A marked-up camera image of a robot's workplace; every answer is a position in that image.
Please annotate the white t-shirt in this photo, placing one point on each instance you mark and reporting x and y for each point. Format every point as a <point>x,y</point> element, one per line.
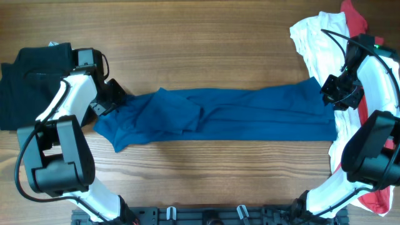
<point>323,57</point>

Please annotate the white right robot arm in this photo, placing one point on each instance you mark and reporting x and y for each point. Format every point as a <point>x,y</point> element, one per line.
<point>370,159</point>

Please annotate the blue polo shirt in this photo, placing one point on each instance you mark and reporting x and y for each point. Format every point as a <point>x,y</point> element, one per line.
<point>293,112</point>

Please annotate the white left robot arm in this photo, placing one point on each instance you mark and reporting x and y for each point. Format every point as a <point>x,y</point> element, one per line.
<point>55,162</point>

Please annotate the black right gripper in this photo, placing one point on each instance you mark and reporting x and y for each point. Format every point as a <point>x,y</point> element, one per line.
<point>340,104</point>

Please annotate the folded black garment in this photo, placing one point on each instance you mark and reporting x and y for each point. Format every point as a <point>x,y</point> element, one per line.
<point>30,83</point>

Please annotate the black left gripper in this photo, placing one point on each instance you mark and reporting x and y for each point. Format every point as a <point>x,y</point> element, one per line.
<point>118,93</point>

